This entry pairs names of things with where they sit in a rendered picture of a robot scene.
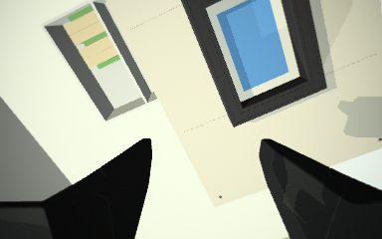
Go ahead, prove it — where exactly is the beige wall panel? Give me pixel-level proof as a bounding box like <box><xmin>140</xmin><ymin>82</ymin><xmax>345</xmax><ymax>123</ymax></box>
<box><xmin>106</xmin><ymin>0</ymin><xmax>382</xmax><ymax>207</ymax></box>

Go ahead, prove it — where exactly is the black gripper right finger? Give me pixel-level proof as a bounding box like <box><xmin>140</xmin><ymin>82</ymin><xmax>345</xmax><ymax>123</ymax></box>
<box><xmin>259</xmin><ymin>138</ymin><xmax>382</xmax><ymax>239</ymax></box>

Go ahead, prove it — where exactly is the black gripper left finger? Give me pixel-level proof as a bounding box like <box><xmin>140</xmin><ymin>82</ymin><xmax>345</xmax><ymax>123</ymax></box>
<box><xmin>0</xmin><ymin>138</ymin><xmax>152</xmax><ymax>239</ymax></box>

